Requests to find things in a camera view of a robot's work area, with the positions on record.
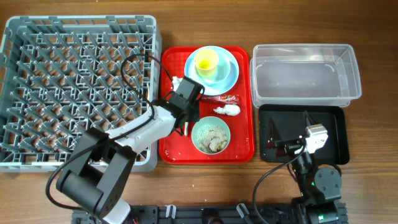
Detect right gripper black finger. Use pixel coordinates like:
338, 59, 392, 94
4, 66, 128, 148
267, 118, 282, 142
303, 111, 316, 126

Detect green bowl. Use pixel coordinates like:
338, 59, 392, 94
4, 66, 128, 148
191, 116, 231, 155

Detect yellow plastic cup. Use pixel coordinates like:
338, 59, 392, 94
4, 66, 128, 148
194, 48, 219, 78

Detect white plastic spoon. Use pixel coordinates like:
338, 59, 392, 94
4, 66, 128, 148
184, 122, 189, 136

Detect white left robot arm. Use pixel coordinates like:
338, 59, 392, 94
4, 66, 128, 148
51, 77, 205, 223

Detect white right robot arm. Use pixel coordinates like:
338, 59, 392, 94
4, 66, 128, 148
266, 112, 345, 223

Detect black waste tray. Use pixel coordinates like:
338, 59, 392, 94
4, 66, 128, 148
259, 105, 350, 165

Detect grey dishwasher rack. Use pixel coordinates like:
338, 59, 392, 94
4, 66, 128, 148
1, 15, 162, 172

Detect light blue plate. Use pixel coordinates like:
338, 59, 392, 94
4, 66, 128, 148
184, 46, 239, 96

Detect rice and food scraps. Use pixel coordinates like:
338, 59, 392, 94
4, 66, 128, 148
197, 126, 228, 154

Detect red snack wrapper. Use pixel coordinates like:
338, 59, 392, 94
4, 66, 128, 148
201, 95, 239, 105

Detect crumpled white tissue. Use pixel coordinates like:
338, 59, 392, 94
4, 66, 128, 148
213, 105, 241, 116

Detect clear plastic bin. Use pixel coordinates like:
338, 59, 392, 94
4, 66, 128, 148
250, 44, 362, 108

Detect light blue bowl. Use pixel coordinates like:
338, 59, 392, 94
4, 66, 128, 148
195, 52, 231, 86

